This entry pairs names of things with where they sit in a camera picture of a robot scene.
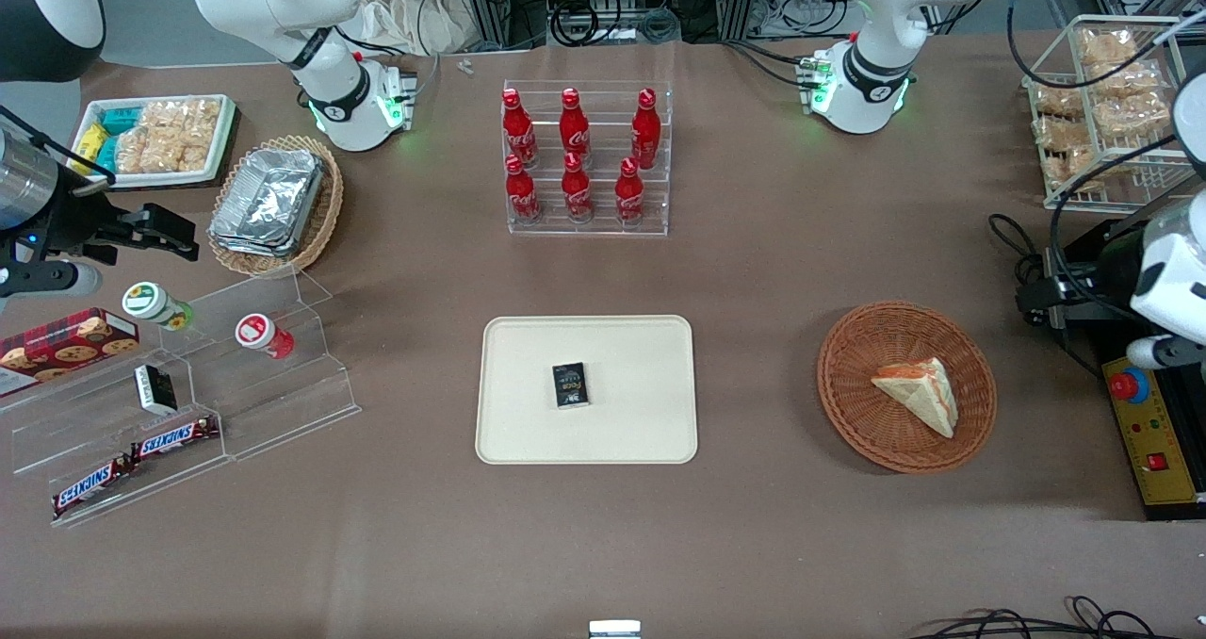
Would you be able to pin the round brown wicker basket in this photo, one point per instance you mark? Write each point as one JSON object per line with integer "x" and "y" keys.
{"x": 853, "y": 403}

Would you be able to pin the clear acrylic step shelf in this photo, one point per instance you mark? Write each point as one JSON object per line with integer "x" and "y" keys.
{"x": 273, "y": 403}

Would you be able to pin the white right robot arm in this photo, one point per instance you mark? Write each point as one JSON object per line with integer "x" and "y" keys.
{"x": 332, "y": 88}

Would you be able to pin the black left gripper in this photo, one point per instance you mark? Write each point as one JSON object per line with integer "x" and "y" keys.
{"x": 1112, "y": 272}

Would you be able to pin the white rectangular snack tray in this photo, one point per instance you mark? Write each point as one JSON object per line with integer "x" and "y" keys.
{"x": 160, "y": 180}

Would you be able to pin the fried snack bag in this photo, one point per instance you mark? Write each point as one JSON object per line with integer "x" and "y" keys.
{"x": 1072, "y": 163}
{"x": 1060, "y": 133}
{"x": 1107, "y": 45}
{"x": 1057, "y": 100}
{"x": 1135, "y": 116}
{"x": 1126, "y": 80}

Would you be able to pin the rice cracker snack bag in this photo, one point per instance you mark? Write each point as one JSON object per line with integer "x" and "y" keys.
{"x": 193, "y": 125}
{"x": 137, "y": 149}

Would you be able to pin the red cola bottle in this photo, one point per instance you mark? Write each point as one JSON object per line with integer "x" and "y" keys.
{"x": 521, "y": 196}
{"x": 574, "y": 128}
{"x": 629, "y": 198}
{"x": 518, "y": 130}
{"x": 577, "y": 194}
{"x": 645, "y": 130}

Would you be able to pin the beige plastic tray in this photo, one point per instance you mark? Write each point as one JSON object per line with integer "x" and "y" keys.
{"x": 622, "y": 432}

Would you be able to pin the clear acrylic bottle rack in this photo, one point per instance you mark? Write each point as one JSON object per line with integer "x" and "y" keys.
{"x": 603, "y": 224}

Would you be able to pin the triangular wrapped sandwich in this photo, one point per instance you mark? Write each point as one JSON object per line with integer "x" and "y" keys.
{"x": 923, "y": 394}

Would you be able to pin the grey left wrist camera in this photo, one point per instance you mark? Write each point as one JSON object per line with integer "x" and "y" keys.
{"x": 1164, "y": 352}

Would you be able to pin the red lidded jar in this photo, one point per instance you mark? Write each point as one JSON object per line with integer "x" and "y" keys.
{"x": 256, "y": 332}

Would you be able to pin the blue snack packet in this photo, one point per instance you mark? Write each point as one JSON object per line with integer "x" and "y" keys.
{"x": 121, "y": 119}
{"x": 105, "y": 154}

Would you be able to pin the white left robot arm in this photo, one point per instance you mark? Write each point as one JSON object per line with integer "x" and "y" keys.
{"x": 871, "y": 78}

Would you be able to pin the small black white-sided box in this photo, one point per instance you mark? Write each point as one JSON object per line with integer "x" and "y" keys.
{"x": 155, "y": 389}

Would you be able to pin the small black box with barcode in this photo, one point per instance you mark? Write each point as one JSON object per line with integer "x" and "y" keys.
{"x": 570, "y": 385}

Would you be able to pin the green lidded sunflower jar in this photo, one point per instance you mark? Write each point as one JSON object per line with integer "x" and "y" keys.
{"x": 151, "y": 302}

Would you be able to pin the aluminium foil container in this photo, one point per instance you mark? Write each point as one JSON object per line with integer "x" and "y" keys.
{"x": 247, "y": 249}
{"x": 268, "y": 201}

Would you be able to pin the beige cloth bag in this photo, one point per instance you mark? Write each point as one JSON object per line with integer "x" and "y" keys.
{"x": 405, "y": 12}

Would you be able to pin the yellow snack packet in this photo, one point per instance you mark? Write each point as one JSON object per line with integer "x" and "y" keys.
{"x": 87, "y": 141}

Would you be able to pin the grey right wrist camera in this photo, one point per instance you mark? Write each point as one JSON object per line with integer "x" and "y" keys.
{"x": 52, "y": 279}

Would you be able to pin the yellow faced control box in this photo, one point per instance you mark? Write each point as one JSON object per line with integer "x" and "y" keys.
{"x": 1168, "y": 432}

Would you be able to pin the red emergency stop button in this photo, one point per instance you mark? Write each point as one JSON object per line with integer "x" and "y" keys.
{"x": 1130, "y": 386}

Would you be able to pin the oval tan wicker basket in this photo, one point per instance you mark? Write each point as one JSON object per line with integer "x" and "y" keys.
{"x": 325, "y": 210}

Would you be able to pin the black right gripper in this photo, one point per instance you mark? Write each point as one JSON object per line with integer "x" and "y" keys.
{"x": 73, "y": 221}

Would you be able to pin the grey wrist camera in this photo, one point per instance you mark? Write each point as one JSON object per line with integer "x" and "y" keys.
{"x": 1164, "y": 352}
{"x": 52, "y": 279}

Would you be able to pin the red tartan cookie box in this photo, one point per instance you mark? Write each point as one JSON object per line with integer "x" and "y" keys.
{"x": 66, "y": 347}

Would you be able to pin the Snickers chocolate bar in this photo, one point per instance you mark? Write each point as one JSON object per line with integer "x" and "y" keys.
{"x": 174, "y": 438}
{"x": 89, "y": 488}

